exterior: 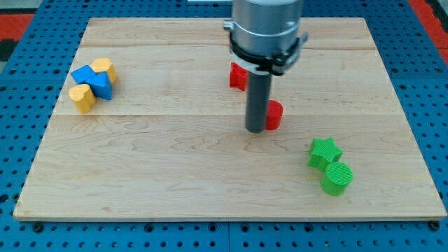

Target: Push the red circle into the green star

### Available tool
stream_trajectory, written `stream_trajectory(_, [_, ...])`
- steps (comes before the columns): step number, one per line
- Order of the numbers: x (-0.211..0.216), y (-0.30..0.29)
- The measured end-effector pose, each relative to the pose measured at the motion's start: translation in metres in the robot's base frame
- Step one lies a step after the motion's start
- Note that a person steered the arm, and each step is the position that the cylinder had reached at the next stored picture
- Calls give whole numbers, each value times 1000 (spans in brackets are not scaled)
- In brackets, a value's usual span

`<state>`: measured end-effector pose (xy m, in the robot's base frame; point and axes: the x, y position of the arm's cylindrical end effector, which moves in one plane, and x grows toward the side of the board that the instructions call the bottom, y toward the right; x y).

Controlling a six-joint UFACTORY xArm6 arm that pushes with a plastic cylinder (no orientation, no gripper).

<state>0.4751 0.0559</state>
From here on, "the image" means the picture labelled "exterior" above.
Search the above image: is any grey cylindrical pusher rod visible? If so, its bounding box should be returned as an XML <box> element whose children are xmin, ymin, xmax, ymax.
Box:
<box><xmin>245</xmin><ymin>72</ymin><xmax>272</xmax><ymax>133</ymax></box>

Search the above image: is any black clamp ring mount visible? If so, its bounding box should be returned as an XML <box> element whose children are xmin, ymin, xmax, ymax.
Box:
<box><xmin>223</xmin><ymin>21</ymin><xmax>308</xmax><ymax>76</ymax></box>

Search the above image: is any red cylinder block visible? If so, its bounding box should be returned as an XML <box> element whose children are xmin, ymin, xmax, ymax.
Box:
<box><xmin>265</xmin><ymin>100</ymin><xmax>284</xmax><ymax>130</ymax></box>

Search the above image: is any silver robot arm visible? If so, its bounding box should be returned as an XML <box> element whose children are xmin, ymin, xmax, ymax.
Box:
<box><xmin>223</xmin><ymin>0</ymin><xmax>308</xmax><ymax>133</ymax></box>

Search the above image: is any red star block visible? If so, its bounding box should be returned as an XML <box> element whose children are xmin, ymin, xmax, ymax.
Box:
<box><xmin>229</xmin><ymin>62</ymin><xmax>249</xmax><ymax>91</ymax></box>

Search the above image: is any green star block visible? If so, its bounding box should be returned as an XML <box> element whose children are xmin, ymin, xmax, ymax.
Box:
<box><xmin>307</xmin><ymin>138</ymin><xmax>343</xmax><ymax>173</ymax></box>

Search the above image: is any wooden board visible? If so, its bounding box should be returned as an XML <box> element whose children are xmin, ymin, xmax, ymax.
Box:
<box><xmin>13</xmin><ymin>17</ymin><xmax>447</xmax><ymax>222</ymax></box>

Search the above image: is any green cylinder block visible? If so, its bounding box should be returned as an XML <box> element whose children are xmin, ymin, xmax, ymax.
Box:
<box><xmin>320</xmin><ymin>162</ymin><xmax>354</xmax><ymax>196</ymax></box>

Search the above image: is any yellow pentagon block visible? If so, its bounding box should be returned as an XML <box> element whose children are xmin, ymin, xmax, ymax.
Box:
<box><xmin>90</xmin><ymin>57</ymin><xmax>118</xmax><ymax>84</ymax></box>

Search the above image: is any blue triangle block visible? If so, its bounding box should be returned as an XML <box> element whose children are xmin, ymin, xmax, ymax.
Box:
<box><xmin>85</xmin><ymin>72</ymin><xmax>112</xmax><ymax>100</ymax></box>

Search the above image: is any yellow heart block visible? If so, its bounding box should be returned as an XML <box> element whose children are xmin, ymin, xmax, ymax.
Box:
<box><xmin>69</xmin><ymin>84</ymin><xmax>96</xmax><ymax>113</ymax></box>

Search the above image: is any blue cube block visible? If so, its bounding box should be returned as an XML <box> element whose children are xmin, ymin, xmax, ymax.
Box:
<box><xmin>71</xmin><ymin>65</ymin><xmax>96</xmax><ymax>84</ymax></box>

